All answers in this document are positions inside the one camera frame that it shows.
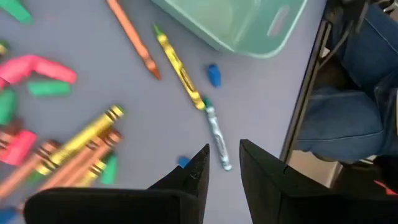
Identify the teal plastic bin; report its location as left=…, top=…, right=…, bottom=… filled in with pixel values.
left=151, top=0, right=309, bottom=59

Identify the green eraser cap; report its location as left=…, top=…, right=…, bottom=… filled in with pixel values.
left=99, top=151, right=119, bottom=185
left=27, top=80, right=73, bottom=98
left=0, top=88, right=19, bottom=126
left=0, top=0, right=34, bottom=25

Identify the orange crayon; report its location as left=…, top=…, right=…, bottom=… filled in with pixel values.
left=0, top=139, right=62, bottom=200
left=105, top=0, right=162, bottom=81
left=39, top=128, right=123, bottom=191

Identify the green crayon yellow wrapper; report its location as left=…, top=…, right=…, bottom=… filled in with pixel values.
left=152, top=23, right=206, bottom=111

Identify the blue eraser cap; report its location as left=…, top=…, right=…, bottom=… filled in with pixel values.
left=177, top=155, right=192, bottom=169
left=206, top=63, right=223, bottom=89

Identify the person's leg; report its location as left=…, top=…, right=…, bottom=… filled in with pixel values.
left=340, top=0, right=398, bottom=105
left=294, top=86, right=386, bottom=163

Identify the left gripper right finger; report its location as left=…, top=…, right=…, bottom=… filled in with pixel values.
left=239, top=138, right=398, bottom=224

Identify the green crayon white wrapper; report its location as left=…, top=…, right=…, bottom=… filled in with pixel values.
left=203, top=96, right=233, bottom=172

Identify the pink eraser cap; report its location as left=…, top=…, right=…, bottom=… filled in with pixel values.
left=27, top=55, right=78, bottom=85
left=0, top=129, right=39, bottom=166
left=0, top=55, right=35, bottom=90

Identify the black table frame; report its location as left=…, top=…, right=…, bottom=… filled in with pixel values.
left=279, top=17, right=333, bottom=163

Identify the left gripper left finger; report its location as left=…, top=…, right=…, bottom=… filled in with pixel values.
left=24, top=143, right=211, bottom=224

